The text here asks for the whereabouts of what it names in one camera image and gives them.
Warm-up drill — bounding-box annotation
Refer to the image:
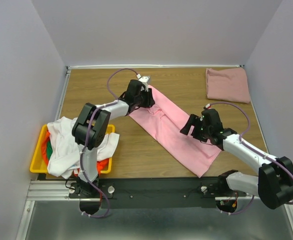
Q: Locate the yellow plastic bin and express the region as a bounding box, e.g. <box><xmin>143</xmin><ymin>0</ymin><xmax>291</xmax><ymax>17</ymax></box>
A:
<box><xmin>29</xmin><ymin>123</ymin><xmax>120</xmax><ymax>178</ymax></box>

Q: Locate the green t-shirt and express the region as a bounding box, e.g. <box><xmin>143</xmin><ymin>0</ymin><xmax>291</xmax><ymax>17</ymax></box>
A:
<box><xmin>46</xmin><ymin>143</ymin><xmax>53</xmax><ymax>159</ymax></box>

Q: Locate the light pink t-shirt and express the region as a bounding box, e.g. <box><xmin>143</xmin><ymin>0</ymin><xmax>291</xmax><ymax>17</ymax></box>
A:
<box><xmin>129</xmin><ymin>86</ymin><xmax>221</xmax><ymax>178</ymax></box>

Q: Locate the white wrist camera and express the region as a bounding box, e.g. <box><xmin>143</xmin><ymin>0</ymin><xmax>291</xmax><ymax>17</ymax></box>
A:
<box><xmin>136</xmin><ymin>74</ymin><xmax>151</xmax><ymax>92</ymax></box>
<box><xmin>203</xmin><ymin>103</ymin><xmax>211</xmax><ymax>110</ymax></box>

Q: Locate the white t-shirt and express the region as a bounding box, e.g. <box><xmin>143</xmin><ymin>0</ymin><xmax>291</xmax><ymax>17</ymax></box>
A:
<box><xmin>47</xmin><ymin>116</ymin><xmax>120</xmax><ymax>179</ymax></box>

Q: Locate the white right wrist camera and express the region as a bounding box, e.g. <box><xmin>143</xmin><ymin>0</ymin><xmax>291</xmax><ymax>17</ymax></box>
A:
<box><xmin>203</xmin><ymin>103</ymin><xmax>211</xmax><ymax>110</ymax></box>

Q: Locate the folded dusty pink t-shirt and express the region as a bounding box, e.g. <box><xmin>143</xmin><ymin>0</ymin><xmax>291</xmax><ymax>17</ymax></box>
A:
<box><xmin>205</xmin><ymin>67</ymin><xmax>251</xmax><ymax>104</ymax></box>

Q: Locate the orange t-shirt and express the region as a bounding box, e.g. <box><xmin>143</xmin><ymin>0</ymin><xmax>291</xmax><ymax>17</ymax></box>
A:
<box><xmin>41</xmin><ymin>131</ymin><xmax>120</xmax><ymax>179</ymax></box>

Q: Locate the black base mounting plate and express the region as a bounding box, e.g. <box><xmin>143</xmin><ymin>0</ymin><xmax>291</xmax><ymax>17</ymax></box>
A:
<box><xmin>68</xmin><ymin>177</ymin><xmax>247</xmax><ymax>215</ymax></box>

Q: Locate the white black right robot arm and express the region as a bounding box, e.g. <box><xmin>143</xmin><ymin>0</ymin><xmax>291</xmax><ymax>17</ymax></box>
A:
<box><xmin>180</xmin><ymin>107</ymin><xmax>293</xmax><ymax>210</ymax></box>

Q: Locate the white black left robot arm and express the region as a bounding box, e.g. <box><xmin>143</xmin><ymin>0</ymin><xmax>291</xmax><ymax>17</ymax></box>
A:
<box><xmin>71</xmin><ymin>76</ymin><xmax>155</xmax><ymax>192</ymax></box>

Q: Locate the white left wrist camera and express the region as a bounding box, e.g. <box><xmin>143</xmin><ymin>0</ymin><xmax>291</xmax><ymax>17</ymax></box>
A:
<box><xmin>136</xmin><ymin>74</ymin><xmax>151</xmax><ymax>92</ymax></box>

